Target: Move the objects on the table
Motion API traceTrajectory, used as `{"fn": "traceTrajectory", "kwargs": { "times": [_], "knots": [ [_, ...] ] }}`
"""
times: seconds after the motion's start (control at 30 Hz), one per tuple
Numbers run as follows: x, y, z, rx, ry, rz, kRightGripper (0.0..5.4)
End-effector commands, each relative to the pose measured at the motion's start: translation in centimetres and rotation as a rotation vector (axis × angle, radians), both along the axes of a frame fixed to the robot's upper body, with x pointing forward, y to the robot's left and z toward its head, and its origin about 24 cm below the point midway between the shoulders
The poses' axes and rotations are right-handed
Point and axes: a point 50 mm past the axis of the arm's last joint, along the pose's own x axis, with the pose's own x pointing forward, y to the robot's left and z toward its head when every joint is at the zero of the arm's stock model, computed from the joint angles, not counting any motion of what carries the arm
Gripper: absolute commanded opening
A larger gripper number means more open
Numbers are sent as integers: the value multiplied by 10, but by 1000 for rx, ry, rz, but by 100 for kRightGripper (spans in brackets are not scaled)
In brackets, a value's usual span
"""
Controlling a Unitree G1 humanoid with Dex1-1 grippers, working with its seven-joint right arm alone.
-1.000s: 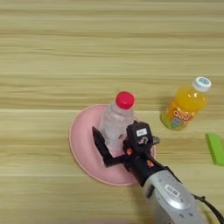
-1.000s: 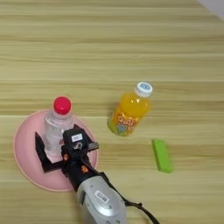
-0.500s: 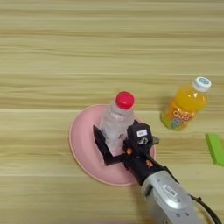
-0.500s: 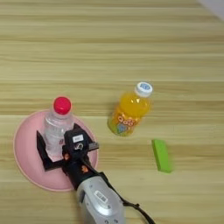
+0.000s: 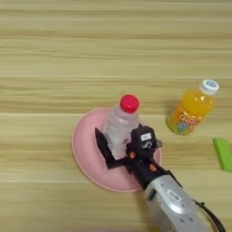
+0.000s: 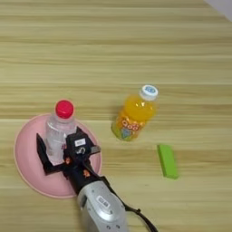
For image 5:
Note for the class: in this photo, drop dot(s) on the green rectangular block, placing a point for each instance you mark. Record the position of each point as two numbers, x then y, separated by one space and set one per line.
225 154

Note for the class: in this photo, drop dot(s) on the clear water bottle red cap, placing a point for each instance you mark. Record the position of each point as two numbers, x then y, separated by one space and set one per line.
120 127

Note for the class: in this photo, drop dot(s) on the small black box white label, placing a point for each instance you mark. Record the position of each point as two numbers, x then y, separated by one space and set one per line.
137 143

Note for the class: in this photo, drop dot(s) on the pink plastic plate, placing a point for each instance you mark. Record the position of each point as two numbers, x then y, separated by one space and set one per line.
87 151

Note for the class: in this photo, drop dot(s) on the orange juice bottle white cap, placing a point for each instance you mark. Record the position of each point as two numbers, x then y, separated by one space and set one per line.
193 108

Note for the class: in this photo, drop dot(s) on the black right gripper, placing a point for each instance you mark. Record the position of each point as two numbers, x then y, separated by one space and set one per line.
145 169

